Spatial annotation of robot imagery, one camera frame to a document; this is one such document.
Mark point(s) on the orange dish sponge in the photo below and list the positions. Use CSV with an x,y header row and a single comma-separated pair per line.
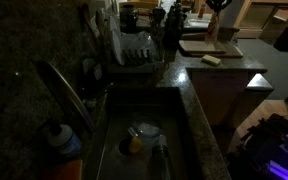
x,y
64,170

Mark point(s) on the wooden drawer cabinet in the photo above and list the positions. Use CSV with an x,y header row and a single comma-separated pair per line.
x,y
270,16

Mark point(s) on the pale yellow sponge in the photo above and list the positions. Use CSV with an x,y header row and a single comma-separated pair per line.
x,y
211,60

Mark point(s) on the clear plastic container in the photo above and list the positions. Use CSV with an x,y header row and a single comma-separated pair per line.
x,y
139,41

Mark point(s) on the clear glass bowl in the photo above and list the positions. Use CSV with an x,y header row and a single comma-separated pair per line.
x,y
147,126

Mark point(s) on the small yellow object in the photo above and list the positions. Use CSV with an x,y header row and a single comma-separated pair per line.
x,y
135,145

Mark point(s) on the black robot stand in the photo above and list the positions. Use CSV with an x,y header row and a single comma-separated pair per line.
x,y
267,150

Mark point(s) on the dark wooden spoon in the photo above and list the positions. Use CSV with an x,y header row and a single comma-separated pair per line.
x,y
85,20

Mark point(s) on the blue white soap bottle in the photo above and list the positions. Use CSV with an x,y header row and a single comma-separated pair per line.
x,y
64,140

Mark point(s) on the black knife block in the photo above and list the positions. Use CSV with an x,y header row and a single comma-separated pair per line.
x,y
174,26

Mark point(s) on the large brown cutting board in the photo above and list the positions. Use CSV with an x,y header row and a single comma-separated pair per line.
x,y
234,51

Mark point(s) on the light wooden cutting board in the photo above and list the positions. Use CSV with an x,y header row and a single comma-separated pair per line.
x,y
200,46

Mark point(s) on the plain-sided base cabinet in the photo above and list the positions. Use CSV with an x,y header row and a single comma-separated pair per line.
x,y
217,96

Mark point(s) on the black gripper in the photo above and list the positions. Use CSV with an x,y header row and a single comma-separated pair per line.
x,y
219,2

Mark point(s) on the steel sink basin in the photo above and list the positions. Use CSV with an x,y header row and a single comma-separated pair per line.
x,y
170,110

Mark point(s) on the white dinner plate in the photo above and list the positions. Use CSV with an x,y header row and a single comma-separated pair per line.
x,y
117,46
114,23

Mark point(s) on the curved metal water faucet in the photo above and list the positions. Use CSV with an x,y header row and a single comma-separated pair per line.
x,y
67,96

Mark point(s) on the orange snack pack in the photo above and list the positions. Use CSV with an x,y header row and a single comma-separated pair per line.
x,y
212,28

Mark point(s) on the cutlery caddy with utensils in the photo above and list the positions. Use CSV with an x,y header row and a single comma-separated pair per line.
x,y
158,20

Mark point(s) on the dark glass jar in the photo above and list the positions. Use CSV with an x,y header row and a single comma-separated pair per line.
x,y
128,18

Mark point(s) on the grey dish rack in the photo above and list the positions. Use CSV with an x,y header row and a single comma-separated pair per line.
x,y
134,66

